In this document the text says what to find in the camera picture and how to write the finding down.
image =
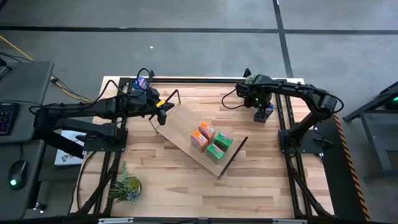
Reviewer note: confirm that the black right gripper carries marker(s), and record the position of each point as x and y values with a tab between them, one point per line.
259	103

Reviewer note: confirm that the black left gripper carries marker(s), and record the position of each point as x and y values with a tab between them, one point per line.
154	101

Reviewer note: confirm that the orange Mini-Wheats cereal box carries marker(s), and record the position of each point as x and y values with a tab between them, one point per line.
199	140
206	130

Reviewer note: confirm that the green Apple Jacks cereal box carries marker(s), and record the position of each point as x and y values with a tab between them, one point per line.
223	141
215	153

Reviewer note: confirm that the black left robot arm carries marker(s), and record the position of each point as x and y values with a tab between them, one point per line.
77	110

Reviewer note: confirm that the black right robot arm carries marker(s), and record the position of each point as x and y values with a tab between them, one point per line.
298	88

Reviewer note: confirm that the wooden shelf with black legs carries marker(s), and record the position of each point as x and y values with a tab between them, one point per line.
180	124

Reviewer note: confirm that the round pale green succulent plant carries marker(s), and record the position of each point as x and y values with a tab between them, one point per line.
250	78

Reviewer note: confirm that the black mat with hazard stripes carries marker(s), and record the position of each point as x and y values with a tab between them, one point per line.
317	105

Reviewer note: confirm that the spiky potted plant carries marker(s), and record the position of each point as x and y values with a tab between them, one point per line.
129	186

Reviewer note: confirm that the grey metal side table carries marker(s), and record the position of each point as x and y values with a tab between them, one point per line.
373	105

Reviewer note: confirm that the white printed cardboard box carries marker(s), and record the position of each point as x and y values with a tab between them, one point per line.
66	157

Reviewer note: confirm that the grey desk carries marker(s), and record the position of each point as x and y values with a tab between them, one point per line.
25	87

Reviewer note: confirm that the black keyboard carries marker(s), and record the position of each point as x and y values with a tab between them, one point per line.
7	118

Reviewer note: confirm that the desk caster wheel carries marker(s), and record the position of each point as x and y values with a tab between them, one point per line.
39	206

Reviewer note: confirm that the black computer mouse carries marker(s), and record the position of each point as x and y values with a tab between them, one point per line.
17	174

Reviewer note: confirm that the silver metal bracket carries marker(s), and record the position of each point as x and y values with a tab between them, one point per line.
115	221
289	221

